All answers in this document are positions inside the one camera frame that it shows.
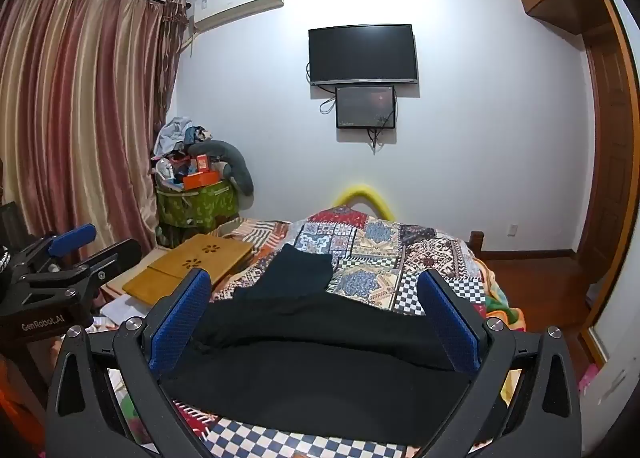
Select wooden lap desk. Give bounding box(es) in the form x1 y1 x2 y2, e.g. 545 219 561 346
122 234 253 301

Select pink foam mat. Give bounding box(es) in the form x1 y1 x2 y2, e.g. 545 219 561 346
579 363 602 395

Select grey neck pillow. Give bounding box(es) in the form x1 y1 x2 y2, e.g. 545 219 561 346
187 139 255 196

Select orange box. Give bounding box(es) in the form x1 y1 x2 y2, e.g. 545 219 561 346
182 170 221 190

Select yellow foam bed guard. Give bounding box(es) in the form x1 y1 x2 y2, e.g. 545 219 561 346
334 184 393 219

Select white air conditioner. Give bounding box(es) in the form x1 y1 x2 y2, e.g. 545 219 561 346
187 0 285 33

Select black pants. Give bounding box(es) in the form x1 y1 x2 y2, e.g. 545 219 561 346
160 288 481 441

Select small black wall monitor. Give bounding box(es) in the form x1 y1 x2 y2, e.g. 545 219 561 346
335 85 397 130

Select folded dark teal garment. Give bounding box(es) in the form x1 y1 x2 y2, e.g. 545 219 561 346
232 243 335 301

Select green patterned hamper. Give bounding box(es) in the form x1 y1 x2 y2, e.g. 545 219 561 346
155 180 241 249

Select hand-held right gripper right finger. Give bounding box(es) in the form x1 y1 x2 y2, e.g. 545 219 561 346
417 268 583 458

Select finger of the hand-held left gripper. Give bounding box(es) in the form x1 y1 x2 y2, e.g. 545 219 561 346
10 224 98 264
20 239 143 289

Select white papers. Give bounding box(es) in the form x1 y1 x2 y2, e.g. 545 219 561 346
102 295 151 326

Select wooden door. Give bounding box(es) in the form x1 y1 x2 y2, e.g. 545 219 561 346
575 0 640 329

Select striped red gold curtain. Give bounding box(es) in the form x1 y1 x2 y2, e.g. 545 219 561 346
0 0 188 259

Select patchwork printed blanket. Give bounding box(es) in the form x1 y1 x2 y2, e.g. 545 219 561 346
100 205 526 458

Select pile of clothes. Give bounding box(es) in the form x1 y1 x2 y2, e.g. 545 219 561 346
152 117 213 159

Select large black wall television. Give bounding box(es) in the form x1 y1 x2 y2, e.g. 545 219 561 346
307 24 420 87

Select orange floral blanket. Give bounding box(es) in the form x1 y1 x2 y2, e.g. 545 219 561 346
477 258 527 334

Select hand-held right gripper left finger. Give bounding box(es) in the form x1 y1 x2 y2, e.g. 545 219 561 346
45 268 221 458

